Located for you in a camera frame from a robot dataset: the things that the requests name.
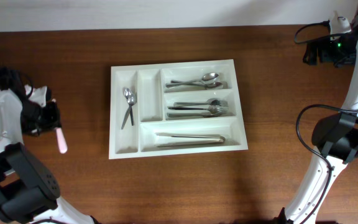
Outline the pink plastic knife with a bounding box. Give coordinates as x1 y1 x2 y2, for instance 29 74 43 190
55 112 68 154

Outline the small steel teaspoon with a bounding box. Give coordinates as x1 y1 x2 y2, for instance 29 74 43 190
121 93 137 129
122 87 135 126

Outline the steel spoon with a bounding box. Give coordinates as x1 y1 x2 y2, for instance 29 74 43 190
165 72 219 88
187 82 224 89

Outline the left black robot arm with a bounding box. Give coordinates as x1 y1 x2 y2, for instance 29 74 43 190
0 67 97 223

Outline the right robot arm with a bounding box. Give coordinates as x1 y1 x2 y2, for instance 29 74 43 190
272 5 358 223

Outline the white plastic cutlery tray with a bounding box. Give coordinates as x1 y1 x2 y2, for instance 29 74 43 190
109 59 249 159

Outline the right black camera cable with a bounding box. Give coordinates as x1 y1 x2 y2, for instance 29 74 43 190
293 20 358 224

